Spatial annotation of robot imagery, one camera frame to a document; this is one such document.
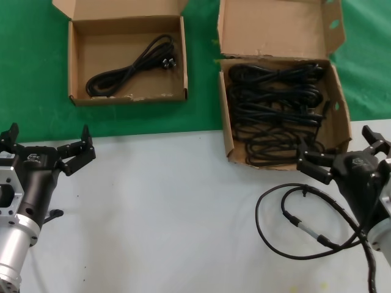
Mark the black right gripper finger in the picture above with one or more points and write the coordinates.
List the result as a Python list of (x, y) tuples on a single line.
[(314, 166), (377, 143)]

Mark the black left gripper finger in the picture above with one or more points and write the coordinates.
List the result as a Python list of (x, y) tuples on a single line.
[(79, 155), (7, 137)]

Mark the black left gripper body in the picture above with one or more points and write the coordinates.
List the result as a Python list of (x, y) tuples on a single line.
[(38, 177)]

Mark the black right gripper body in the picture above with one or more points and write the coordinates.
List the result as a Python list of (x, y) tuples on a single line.
[(357, 177)]

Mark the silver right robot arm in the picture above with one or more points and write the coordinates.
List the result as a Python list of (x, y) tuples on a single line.
[(382, 238)]

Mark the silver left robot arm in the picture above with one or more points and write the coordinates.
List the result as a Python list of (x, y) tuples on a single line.
[(12, 250)]

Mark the small open cardboard box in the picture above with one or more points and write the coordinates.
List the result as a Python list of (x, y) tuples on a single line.
[(107, 45)]

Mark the large open cardboard box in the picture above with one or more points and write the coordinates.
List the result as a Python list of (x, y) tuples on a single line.
[(275, 30)]

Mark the green table mat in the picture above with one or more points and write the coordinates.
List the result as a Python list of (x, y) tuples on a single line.
[(30, 61)]

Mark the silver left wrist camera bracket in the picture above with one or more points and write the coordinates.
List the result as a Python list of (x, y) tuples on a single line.
[(10, 177)]

